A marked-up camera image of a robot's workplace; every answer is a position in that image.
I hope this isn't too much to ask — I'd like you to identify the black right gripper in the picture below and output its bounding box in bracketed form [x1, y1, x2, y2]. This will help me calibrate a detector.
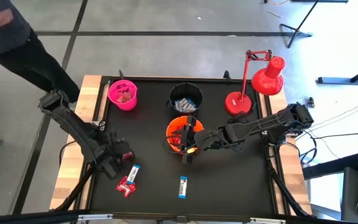
[172, 116, 222, 164]

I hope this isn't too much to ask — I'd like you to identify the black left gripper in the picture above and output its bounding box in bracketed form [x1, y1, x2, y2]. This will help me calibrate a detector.
[99, 132, 135, 180]

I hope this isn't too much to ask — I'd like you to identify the orange pumpkin bucket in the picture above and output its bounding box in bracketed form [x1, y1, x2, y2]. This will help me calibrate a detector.
[162, 115, 205, 156]

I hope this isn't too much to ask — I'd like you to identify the black plastic bucket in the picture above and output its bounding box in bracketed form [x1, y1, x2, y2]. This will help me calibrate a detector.
[165, 82, 204, 118]

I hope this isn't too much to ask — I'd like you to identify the pink plastic bucket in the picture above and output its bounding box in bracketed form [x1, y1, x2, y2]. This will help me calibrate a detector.
[108, 79, 139, 111]

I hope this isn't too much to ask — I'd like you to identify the red desk lamp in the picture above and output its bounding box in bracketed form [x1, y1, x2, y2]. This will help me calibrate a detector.
[224, 49, 287, 116]

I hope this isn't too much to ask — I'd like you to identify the person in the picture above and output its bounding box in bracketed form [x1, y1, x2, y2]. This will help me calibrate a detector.
[0, 0, 81, 103]

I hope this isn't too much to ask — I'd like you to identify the black tripod stand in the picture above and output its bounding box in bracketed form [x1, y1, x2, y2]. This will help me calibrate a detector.
[279, 0, 349, 49]

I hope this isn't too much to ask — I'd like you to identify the black stand base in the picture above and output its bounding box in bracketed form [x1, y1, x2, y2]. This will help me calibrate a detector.
[318, 58, 358, 85]

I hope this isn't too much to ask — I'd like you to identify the black frame strut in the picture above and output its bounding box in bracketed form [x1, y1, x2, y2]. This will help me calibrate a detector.
[53, 161, 103, 212]
[266, 146, 312, 218]

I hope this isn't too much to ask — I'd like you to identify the silver aluminium bracket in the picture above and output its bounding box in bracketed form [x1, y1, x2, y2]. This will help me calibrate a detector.
[249, 217, 287, 224]
[77, 213, 114, 222]

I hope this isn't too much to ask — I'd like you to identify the black frame beam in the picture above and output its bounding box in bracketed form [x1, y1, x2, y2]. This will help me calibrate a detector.
[0, 208, 358, 224]

